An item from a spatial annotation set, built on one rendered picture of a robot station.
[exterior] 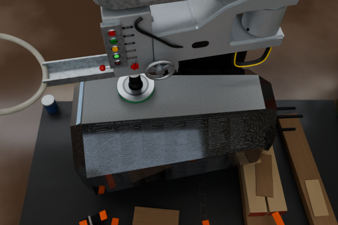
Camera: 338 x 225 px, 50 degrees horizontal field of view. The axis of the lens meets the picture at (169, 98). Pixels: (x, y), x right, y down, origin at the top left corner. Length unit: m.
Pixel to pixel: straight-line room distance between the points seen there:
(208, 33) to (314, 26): 2.19
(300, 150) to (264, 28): 1.31
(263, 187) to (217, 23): 1.29
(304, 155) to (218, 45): 1.37
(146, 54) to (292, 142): 1.55
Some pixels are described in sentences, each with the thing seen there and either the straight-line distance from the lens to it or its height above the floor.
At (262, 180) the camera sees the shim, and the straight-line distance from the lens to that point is 2.57.
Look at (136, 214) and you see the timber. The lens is 2.53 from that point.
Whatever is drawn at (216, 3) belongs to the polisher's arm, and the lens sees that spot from 1.64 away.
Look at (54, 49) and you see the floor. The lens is 3.49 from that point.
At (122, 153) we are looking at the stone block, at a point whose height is 0.67.
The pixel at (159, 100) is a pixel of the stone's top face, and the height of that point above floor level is 0.80.
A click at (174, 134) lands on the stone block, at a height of 0.73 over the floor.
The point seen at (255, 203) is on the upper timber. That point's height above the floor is 0.21.
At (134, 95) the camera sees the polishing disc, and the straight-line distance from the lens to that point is 2.04.
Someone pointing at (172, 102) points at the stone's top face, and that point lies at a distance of 2.07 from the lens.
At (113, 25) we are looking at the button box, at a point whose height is 1.49.
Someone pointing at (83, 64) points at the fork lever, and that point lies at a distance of 1.96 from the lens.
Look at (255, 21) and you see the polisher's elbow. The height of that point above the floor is 1.33.
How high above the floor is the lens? 2.58
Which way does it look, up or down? 59 degrees down
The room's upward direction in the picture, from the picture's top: straight up
